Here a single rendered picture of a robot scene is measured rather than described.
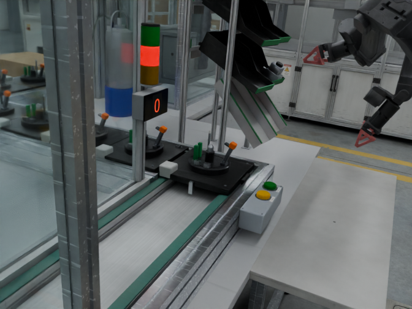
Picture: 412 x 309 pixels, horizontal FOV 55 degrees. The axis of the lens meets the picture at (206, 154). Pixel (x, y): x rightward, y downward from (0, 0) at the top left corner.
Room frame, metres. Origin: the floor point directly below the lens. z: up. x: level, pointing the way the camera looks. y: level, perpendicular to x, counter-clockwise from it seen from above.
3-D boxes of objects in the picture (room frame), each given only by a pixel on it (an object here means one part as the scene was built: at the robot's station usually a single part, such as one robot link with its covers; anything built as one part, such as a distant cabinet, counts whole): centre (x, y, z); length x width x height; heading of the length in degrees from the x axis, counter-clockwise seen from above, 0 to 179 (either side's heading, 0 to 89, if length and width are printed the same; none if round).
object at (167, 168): (1.14, 0.12, 0.97); 0.05 x 0.05 x 0.04; 67
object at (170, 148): (1.29, 0.22, 1.01); 0.24 x 0.24 x 0.13; 67
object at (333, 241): (1.24, -0.29, 0.84); 0.90 x 0.70 x 0.03; 156
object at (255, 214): (1.03, -0.18, 0.93); 0.21 x 0.07 x 0.06; 157
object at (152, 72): (1.07, 0.17, 1.28); 0.05 x 0.05 x 0.05
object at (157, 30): (1.07, 0.17, 1.38); 0.05 x 0.05 x 0.05
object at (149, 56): (1.07, 0.17, 1.33); 0.05 x 0.05 x 0.05
